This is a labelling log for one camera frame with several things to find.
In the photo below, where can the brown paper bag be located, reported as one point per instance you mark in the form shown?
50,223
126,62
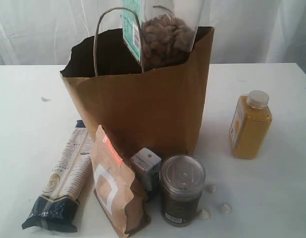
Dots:
160,109

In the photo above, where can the dark can with pull lid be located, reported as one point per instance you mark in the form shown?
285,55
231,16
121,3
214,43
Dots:
182,179

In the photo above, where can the clear jar yellow lid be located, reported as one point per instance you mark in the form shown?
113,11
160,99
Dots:
160,33

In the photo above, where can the white crumb piece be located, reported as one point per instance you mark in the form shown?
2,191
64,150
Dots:
225,208
203,214

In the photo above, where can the small grey carton box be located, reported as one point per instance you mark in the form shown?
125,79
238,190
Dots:
146,165

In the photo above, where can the brown kraft pouch orange label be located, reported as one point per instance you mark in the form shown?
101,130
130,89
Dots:
118,191

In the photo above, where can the orange juice bottle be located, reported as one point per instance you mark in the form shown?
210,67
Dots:
250,124

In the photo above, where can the long pasta package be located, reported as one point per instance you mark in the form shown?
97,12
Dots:
56,206

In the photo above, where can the white backdrop curtain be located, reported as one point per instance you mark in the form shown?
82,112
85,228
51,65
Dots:
246,31

